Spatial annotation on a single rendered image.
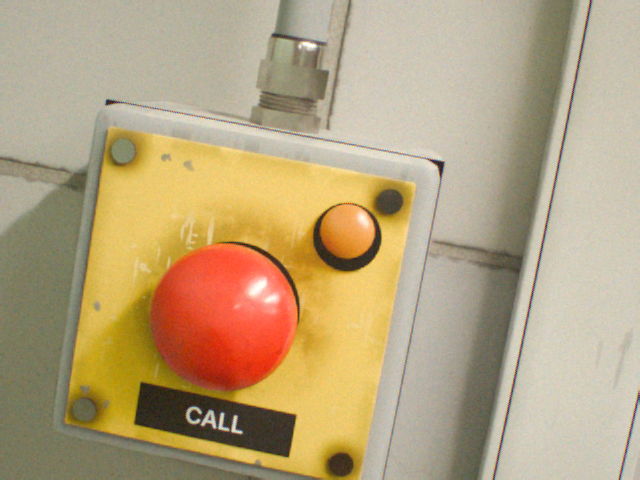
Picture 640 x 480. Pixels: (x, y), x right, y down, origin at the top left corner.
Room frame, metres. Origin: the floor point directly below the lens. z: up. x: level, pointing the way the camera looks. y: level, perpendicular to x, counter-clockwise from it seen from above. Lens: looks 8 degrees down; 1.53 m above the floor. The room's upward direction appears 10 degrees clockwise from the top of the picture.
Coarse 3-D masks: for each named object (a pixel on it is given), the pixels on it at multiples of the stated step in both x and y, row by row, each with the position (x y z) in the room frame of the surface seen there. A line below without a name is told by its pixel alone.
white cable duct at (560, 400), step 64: (576, 0) 0.39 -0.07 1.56; (576, 64) 0.39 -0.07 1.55; (576, 128) 0.39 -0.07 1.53; (576, 192) 0.39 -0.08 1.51; (576, 256) 0.39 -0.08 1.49; (512, 320) 0.40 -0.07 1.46; (576, 320) 0.39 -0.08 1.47; (512, 384) 0.39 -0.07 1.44; (576, 384) 0.39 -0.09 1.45; (512, 448) 0.39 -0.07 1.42; (576, 448) 0.39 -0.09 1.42
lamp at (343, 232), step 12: (348, 204) 0.34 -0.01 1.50; (324, 216) 0.34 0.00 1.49; (336, 216) 0.33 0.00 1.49; (348, 216) 0.33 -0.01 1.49; (360, 216) 0.33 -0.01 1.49; (324, 228) 0.34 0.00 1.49; (336, 228) 0.33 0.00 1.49; (348, 228) 0.33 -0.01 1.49; (360, 228) 0.33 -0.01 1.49; (372, 228) 0.34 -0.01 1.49; (324, 240) 0.34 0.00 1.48; (336, 240) 0.33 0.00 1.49; (348, 240) 0.33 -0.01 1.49; (360, 240) 0.33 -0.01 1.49; (372, 240) 0.34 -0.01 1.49; (336, 252) 0.34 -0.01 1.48; (348, 252) 0.33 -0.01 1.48; (360, 252) 0.34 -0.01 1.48
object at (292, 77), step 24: (288, 0) 0.38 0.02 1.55; (312, 0) 0.37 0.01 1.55; (288, 24) 0.37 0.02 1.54; (312, 24) 0.37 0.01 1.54; (288, 48) 0.37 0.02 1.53; (312, 48) 0.37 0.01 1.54; (264, 72) 0.38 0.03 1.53; (288, 72) 0.37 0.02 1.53; (312, 72) 0.37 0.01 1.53; (264, 96) 0.38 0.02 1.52; (288, 96) 0.37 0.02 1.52; (312, 96) 0.38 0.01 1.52; (264, 120) 0.37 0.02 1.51; (288, 120) 0.37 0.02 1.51; (312, 120) 0.38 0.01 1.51
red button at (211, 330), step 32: (192, 256) 0.32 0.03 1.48; (224, 256) 0.32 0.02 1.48; (256, 256) 0.33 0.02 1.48; (160, 288) 0.32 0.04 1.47; (192, 288) 0.32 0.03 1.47; (224, 288) 0.32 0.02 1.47; (256, 288) 0.32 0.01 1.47; (288, 288) 0.33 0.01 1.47; (160, 320) 0.32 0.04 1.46; (192, 320) 0.32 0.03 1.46; (224, 320) 0.32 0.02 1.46; (256, 320) 0.32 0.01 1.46; (288, 320) 0.32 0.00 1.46; (160, 352) 0.32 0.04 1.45; (192, 352) 0.32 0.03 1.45; (224, 352) 0.32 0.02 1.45; (256, 352) 0.32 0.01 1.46; (224, 384) 0.32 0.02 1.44
